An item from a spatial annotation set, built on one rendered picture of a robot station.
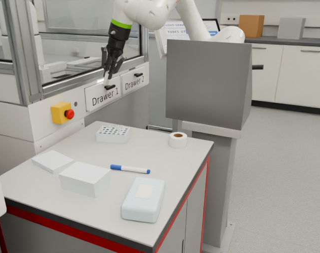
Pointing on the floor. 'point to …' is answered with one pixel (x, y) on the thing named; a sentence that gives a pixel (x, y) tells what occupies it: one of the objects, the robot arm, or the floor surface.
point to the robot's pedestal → (217, 184)
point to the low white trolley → (107, 198)
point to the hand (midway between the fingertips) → (107, 78)
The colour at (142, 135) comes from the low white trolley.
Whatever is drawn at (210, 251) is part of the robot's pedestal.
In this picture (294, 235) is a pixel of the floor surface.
